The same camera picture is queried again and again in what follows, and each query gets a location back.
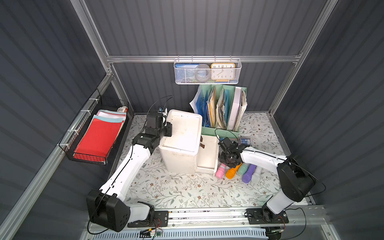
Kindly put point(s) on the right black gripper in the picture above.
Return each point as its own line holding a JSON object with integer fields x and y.
{"x": 227, "y": 147}

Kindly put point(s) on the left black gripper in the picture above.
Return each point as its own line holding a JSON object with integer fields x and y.
{"x": 167, "y": 129}

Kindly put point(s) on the blue lid pencil tube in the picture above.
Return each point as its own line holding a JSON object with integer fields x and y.
{"x": 245, "y": 141}

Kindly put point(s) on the orange microphone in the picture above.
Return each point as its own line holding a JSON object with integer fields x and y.
{"x": 232, "y": 172}

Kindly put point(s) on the pink microphone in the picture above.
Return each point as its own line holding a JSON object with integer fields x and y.
{"x": 221, "y": 171}

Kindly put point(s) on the white bottom drawer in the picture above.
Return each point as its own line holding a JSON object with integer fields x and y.
{"x": 208, "y": 154}

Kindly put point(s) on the purple microphone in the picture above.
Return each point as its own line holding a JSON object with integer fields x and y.
{"x": 247, "y": 176}

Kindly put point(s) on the white drawer cabinet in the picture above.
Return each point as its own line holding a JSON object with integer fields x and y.
{"x": 179, "y": 152}

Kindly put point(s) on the white microphone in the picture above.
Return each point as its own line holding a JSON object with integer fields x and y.
{"x": 257, "y": 175}

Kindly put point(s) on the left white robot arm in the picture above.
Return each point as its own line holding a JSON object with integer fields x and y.
{"x": 106, "y": 206}

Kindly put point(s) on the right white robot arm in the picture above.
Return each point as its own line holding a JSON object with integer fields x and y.
{"x": 295, "y": 182}

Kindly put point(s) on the green file organizer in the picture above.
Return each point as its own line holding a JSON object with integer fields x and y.
{"x": 222, "y": 108}

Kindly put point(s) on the red paper folder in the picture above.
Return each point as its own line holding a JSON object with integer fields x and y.
{"x": 99, "y": 139}

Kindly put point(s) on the blue box in basket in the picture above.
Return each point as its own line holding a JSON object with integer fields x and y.
{"x": 185, "y": 72}

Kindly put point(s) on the grey tape roll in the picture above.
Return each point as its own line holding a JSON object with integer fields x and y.
{"x": 203, "y": 73}

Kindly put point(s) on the yellow alarm clock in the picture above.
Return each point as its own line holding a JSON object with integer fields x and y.
{"x": 223, "y": 71}

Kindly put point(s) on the white wire wall basket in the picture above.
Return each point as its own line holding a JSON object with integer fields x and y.
{"x": 209, "y": 61}

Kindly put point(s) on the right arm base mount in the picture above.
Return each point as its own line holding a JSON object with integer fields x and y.
{"x": 264, "y": 216}

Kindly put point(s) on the black wire side basket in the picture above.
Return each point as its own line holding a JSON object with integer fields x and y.
{"x": 101, "y": 106}

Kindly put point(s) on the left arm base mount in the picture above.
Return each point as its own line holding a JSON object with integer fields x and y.
{"x": 155, "y": 219}

